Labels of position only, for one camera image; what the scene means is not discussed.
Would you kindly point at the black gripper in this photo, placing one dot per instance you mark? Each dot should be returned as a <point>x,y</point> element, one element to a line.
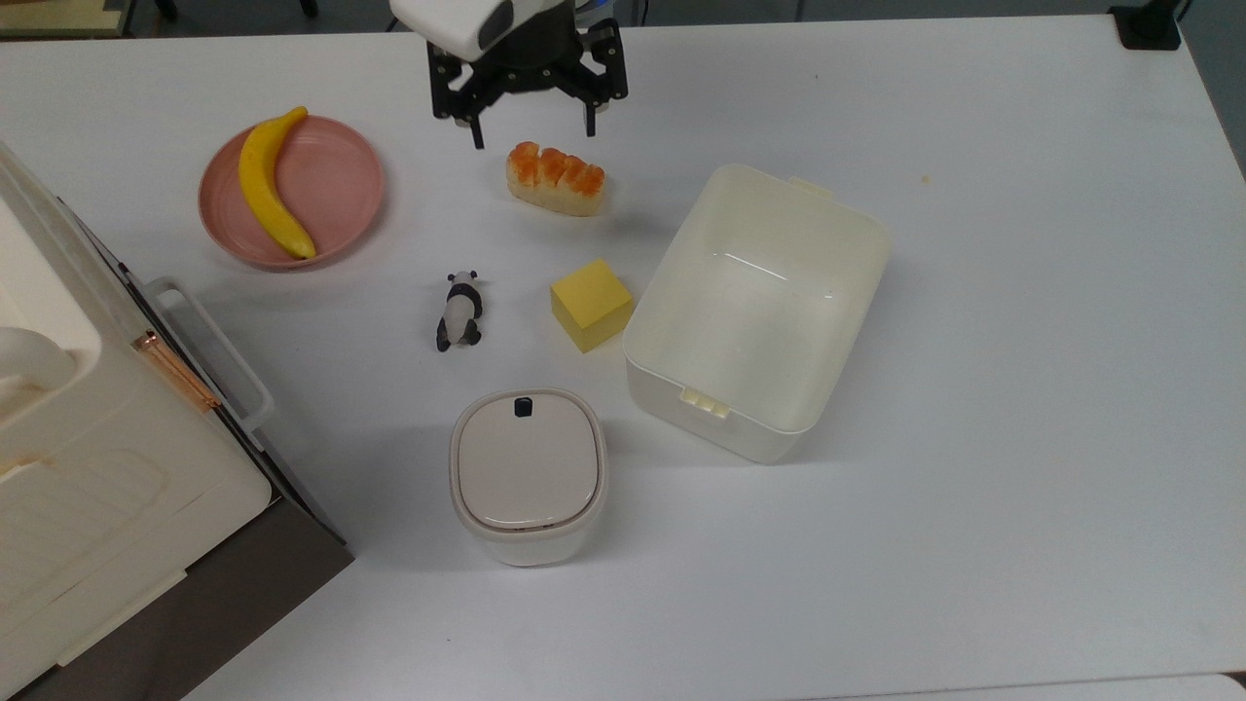
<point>531,54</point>

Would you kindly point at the yellow foam cube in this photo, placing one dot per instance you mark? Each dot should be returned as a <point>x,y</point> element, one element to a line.
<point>589,302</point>

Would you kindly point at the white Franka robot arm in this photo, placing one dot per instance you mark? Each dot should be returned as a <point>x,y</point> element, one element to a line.
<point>443,21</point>

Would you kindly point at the cream plastic open box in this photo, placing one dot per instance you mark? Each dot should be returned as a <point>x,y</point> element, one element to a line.
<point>759,312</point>

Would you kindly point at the orange topped bread loaf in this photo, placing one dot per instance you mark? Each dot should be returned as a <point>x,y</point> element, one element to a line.
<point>555,180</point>

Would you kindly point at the pink round plate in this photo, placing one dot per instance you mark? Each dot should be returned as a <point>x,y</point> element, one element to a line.
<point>336,185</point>

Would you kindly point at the panda figurine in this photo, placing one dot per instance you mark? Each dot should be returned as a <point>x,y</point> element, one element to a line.
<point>458,312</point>

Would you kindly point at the yellow toy banana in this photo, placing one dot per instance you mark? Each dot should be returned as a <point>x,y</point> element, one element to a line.
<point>263,185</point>

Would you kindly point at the small beige lidded bin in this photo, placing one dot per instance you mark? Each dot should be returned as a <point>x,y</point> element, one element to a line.
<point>526,477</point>

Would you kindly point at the copper container latch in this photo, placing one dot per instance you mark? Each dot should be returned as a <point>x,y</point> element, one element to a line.
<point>175,370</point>

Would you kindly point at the dark wood drawer cabinet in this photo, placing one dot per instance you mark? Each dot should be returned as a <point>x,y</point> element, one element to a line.
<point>243,604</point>

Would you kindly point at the black table clamp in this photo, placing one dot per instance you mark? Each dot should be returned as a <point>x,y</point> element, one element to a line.
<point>1147,24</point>

